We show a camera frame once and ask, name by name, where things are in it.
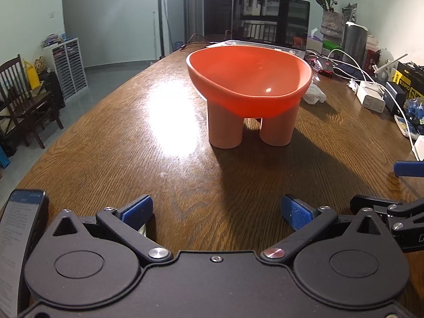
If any white round gadget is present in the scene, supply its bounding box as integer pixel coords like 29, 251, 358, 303
378, 48, 395, 71

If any orange footed bowl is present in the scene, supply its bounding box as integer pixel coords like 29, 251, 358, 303
186, 46, 313, 148

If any green box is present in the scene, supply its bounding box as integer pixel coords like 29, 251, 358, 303
322, 41, 342, 57

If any yellow tote bag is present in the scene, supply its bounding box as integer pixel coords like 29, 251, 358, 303
23, 59, 42, 90

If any black pouch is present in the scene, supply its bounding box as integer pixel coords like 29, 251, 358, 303
333, 64, 361, 81

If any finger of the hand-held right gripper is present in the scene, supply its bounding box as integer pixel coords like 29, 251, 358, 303
394, 161, 424, 177
350, 195, 424, 221

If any speckled ceramic vase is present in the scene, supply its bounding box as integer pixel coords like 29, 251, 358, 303
320, 9, 346, 37

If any yellow and black box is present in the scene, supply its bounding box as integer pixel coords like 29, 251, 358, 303
392, 61, 424, 100

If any clear plastic bag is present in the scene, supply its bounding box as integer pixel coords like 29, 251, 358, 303
303, 83, 328, 105

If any white drawer cabinet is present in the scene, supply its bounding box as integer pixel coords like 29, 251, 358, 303
50, 37, 89, 103

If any white charging cable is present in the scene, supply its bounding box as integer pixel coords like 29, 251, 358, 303
326, 49, 418, 146

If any black light stand pole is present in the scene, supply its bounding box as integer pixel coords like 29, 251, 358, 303
155, 0, 167, 61

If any open silver laptop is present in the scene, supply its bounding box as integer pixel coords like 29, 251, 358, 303
206, 0, 311, 61

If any tissue box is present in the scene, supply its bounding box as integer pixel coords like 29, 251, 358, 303
306, 28, 324, 52

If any black cable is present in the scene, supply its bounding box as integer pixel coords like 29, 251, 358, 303
172, 30, 232, 52

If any black smartphone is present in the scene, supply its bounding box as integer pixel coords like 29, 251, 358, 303
0, 189, 50, 318

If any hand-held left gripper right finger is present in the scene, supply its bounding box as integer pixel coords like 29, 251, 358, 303
260, 195, 385, 267

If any dark wooden chair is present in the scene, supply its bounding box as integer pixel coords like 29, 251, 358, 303
0, 55, 64, 149

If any black power brick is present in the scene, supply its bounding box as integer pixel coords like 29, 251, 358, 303
384, 81, 409, 116

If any red box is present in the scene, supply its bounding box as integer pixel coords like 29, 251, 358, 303
364, 45, 380, 71

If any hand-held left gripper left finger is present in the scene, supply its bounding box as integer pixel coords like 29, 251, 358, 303
51, 195, 174, 267

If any grey cylindrical appliance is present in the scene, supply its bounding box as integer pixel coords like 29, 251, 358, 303
342, 21, 370, 67

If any blue packet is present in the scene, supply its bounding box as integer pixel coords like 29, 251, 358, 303
404, 98, 424, 130
394, 115, 420, 137

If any white power adapter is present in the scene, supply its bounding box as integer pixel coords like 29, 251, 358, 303
356, 81, 387, 112

